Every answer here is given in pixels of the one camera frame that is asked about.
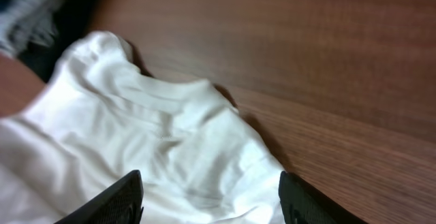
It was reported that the folded light denim garment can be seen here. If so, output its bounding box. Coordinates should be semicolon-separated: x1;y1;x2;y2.
1;0;65;57

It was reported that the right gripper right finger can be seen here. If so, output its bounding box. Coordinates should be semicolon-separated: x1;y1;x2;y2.
279;171;366;224

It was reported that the folded black garment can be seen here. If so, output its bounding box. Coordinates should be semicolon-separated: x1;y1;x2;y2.
18;0;98;83

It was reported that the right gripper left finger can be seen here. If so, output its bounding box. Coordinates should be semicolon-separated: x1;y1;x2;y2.
55;170;144;224

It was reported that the white t-shirt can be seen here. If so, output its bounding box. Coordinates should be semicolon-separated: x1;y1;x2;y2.
1;31;283;223

